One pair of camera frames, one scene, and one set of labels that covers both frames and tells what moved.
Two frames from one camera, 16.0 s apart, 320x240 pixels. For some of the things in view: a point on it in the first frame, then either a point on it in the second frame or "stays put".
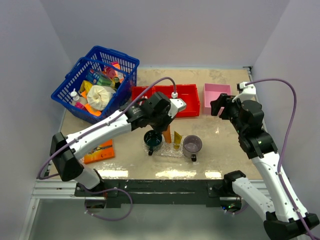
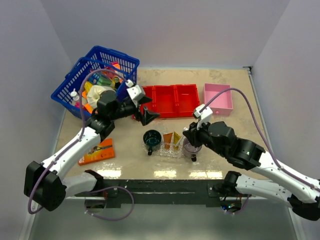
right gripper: [223, 100] to [193, 133]
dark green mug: [152, 138] stays put
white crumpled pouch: [98, 96] stays put
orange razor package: [104, 151] stays put
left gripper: [163, 128] to [147, 117]
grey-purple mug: [191, 144] stays put
